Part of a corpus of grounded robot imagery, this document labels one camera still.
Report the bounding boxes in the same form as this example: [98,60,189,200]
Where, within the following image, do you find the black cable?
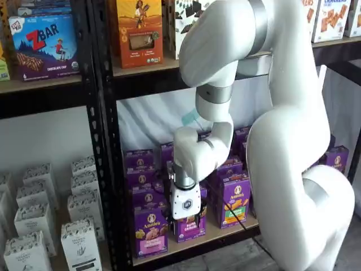
[222,197,273,256]

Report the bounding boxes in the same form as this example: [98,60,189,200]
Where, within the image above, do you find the purple box violet patch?
[174,194,209,244]

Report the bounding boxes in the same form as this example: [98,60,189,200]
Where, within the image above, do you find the flat blue box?
[16,0,73,17]

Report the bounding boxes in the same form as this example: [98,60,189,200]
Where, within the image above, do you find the white cracker box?
[300,0,317,32]
[311,0,353,43]
[344,0,361,38]

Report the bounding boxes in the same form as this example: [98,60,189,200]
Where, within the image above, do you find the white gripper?
[165,185,208,230]

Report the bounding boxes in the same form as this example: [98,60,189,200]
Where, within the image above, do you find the orange box with woman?
[116,0,165,69]

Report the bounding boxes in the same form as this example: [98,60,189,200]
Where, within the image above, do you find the purple box pink patch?
[133,207,170,260]

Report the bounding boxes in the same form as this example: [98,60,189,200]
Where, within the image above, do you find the white backdrop cloth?
[320,64,361,173]
[116,76,272,159]

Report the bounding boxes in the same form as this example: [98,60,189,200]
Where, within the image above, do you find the purple Annie's snack box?
[131,189,168,211]
[126,168,159,194]
[232,126,252,159]
[323,145,350,174]
[152,169,173,207]
[210,157,244,185]
[124,149,157,173]
[160,141,175,171]

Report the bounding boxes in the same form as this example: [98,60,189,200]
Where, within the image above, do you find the wooden shelf board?
[112,51,273,78]
[0,73,86,95]
[131,216,261,266]
[311,34,361,49]

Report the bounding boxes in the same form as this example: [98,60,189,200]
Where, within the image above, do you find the green yellow box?
[0,36,11,82]

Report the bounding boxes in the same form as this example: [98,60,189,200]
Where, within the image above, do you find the white pantry carton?
[60,218,103,271]
[70,156,97,177]
[22,163,55,187]
[15,183,59,211]
[14,203,58,257]
[70,174,100,196]
[67,193,105,241]
[3,230,54,271]

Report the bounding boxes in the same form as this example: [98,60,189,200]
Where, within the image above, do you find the purple box green patch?
[219,177,252,230]

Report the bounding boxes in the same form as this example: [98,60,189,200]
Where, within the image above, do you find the blue ZBar box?
[8,13,82,82]

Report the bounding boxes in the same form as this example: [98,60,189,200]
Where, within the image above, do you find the black metal shelf rack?
[90,0,273,271]
[312,41,361,187]
[0,0,109,255]

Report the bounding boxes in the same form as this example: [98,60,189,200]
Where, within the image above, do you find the white box black chocolate pieces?
[174,0,212,60]

